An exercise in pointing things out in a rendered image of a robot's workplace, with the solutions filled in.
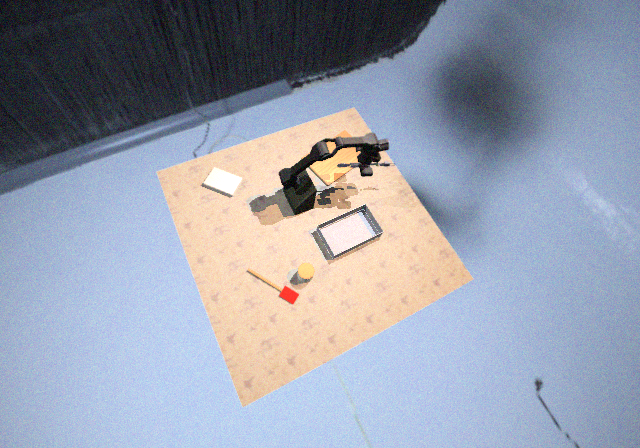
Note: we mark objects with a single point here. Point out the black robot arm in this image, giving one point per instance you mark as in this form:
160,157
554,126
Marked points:
368,143

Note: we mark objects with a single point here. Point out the grey cylindrical canister with tan lid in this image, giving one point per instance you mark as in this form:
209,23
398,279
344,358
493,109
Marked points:
305,272

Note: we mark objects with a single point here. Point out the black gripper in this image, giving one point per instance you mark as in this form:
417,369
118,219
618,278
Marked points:
365,169

